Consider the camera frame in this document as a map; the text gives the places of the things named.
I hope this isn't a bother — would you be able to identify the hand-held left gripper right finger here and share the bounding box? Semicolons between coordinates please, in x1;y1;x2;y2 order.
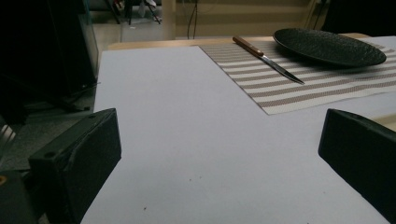
318;108;396;224

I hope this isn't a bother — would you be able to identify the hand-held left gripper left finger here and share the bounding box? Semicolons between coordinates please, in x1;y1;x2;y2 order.
27;107;122;224

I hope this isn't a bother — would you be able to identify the striped placemat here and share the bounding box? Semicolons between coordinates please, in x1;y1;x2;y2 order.
199;39;396;116

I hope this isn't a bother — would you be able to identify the black oval plate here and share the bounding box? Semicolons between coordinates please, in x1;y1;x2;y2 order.
273;27;388;68

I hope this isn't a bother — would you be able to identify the dark cabinet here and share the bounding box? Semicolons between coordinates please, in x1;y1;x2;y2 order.
0;0;101;125

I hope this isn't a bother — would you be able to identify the wooden handled knife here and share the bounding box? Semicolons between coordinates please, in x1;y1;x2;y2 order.
232;35;305;86

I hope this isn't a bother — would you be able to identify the black cable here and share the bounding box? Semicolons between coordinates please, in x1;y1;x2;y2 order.
186;0;199;40

